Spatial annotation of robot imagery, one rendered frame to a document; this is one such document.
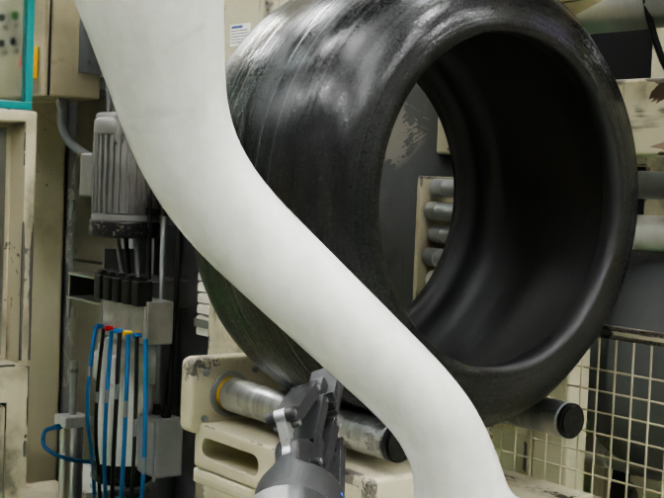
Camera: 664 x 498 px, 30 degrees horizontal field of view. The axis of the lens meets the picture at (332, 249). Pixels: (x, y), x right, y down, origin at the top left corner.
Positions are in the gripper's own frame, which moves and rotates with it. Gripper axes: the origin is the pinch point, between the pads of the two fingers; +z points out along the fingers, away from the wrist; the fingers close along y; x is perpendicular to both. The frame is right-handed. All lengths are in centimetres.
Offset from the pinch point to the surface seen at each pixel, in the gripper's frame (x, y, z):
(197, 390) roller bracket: -27.4, 13.1, 35.0
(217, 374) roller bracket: -25.0, 13.1, 37.6
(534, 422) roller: 12.2, 29.9, 34.1
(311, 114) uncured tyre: 3.6, -20.0, 22.4
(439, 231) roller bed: 1, 21, 83
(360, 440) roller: -3.8, 15.4, 16.1
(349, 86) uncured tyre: 8.0, -21.0, 24.2
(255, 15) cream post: -9, -25, 64
